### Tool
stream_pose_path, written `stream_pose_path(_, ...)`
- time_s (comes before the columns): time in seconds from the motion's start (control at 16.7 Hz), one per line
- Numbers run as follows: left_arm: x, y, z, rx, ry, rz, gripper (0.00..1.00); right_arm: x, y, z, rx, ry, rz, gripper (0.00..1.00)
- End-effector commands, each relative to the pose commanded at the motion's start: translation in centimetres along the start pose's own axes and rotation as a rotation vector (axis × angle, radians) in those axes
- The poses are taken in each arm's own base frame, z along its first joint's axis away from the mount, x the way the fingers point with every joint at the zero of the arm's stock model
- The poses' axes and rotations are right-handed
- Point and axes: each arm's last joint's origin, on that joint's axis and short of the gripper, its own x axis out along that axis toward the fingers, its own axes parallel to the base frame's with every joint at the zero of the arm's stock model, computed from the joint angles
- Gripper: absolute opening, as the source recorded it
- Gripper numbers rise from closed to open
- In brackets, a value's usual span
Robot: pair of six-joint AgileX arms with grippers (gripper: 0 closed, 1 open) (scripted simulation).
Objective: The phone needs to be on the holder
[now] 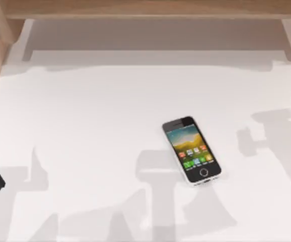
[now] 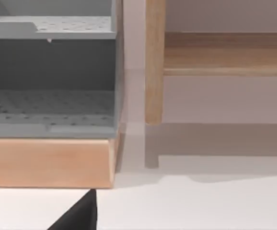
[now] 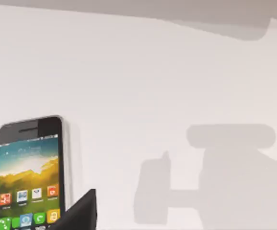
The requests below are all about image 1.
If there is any white smartphone with lit screen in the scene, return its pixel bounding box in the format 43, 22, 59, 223
162, 115, 223, 188

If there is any wooden shelf with white legs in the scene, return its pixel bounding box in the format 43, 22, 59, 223
4, 0, 291, 63

